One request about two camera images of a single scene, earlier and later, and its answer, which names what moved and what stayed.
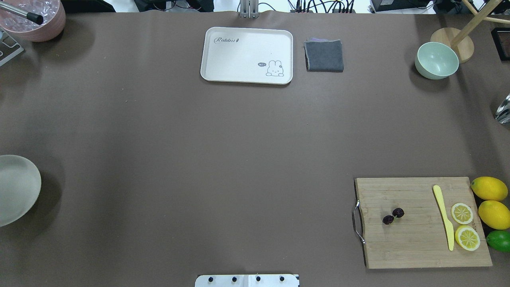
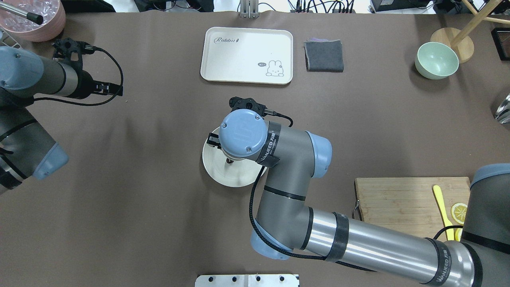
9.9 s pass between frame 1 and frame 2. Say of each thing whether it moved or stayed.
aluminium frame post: stayed
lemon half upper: stayed
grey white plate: moved
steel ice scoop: stayed
